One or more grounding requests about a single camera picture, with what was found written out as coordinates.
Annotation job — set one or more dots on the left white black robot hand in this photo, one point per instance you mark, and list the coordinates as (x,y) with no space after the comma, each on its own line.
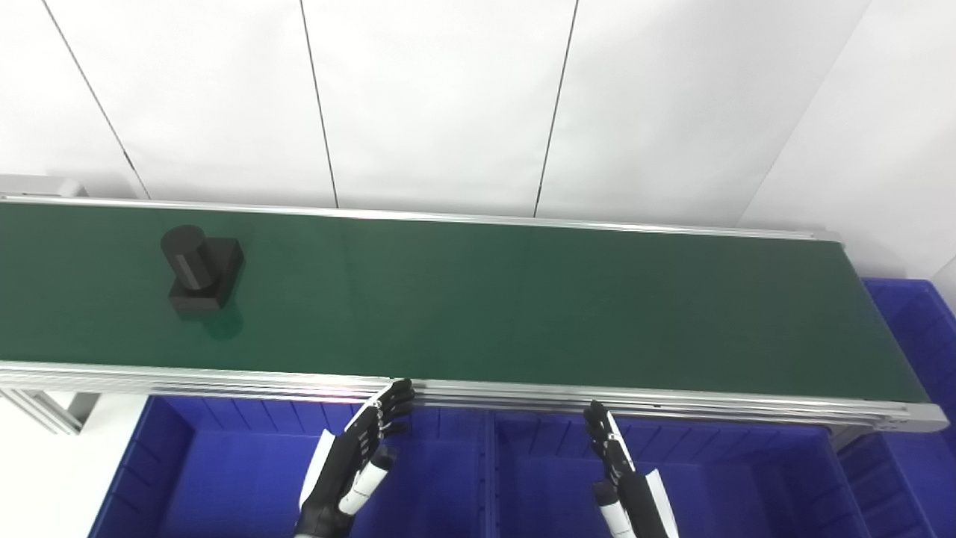
(340,467)

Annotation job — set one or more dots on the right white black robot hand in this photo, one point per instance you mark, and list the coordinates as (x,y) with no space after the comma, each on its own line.
(635,501)

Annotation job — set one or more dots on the black cylinder block part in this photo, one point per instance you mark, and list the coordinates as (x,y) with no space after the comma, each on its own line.
(198,269)

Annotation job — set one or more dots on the blue plastic bin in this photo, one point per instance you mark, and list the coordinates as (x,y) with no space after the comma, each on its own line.
(747,486)
(224,478)
(911,463)

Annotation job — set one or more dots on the green conveyor belt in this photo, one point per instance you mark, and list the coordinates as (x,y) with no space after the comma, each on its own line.
(523,306)

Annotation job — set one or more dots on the aluminium conveyor support leg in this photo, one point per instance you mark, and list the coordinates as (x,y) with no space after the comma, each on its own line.
(60,409)

